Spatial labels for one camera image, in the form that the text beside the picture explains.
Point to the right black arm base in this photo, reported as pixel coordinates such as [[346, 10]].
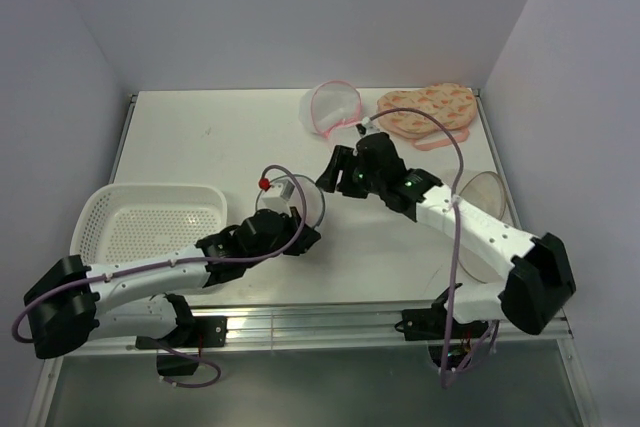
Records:
[[428, 324]]

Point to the peach patterned laundry bag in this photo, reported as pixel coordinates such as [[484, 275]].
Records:
[[452, 104]]

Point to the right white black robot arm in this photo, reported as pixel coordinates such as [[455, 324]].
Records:
[[535, 276]]

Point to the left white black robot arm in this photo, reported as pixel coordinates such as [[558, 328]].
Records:
[[74, 302]]

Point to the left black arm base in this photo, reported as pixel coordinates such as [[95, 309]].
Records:
[[180, 355]]

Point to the white plastic basket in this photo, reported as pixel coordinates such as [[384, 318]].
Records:
[[124, 222]]

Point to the pink trimmed mesh laundry bag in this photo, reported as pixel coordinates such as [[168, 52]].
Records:
[[331, 105]]

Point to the grey trimmed mesh laundry bag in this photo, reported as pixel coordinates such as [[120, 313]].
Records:
[[314, 197]]

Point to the clear mesh laundry bag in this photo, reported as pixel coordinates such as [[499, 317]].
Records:
[[485, 190]]

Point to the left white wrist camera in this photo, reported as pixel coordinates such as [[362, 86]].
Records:
[[277, 197]]

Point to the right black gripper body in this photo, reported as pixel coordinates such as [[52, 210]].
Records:
[[358, 183]]

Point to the aluminium mounting rail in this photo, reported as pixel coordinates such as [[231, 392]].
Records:
[[322, 326]]

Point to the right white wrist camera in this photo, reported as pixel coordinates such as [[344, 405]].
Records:
[[366, 127]]

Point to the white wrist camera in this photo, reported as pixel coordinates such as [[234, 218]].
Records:
[[366, 127], [277, 197]]

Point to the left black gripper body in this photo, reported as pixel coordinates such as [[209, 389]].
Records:
[[291, 224]]

